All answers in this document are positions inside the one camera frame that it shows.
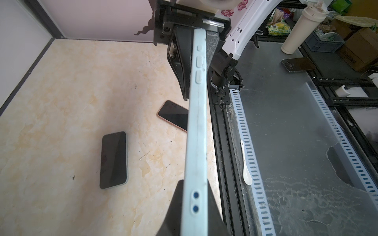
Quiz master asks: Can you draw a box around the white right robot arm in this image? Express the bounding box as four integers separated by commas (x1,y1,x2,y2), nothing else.
154,1,280,100

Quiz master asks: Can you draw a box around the white slotted cable duct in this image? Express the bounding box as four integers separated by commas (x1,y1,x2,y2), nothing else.
230,89,276,236

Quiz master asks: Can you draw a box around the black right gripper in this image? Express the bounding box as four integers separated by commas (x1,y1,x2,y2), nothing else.
153,1,230,100

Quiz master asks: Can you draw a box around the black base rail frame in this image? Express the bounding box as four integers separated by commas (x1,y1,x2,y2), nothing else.
207,77,245,236

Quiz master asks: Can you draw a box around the white plastic spoon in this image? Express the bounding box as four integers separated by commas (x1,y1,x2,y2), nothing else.
240,140,253,186

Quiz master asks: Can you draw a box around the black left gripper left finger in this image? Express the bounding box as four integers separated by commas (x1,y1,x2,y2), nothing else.
156,180,184,236

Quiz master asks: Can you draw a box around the white tumbler cup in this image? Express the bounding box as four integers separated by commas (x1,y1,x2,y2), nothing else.
281,1,329,55

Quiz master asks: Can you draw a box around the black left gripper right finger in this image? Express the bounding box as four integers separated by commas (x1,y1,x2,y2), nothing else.
208,182,230,236

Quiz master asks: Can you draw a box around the black phone pink case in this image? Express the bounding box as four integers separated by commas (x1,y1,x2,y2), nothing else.
157,100,189,131

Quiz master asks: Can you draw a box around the cardboard box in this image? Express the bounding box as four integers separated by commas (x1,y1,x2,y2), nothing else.
337,28,378,72

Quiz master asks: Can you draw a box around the black phone on table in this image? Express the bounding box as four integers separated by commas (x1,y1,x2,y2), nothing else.
99,131,129,189

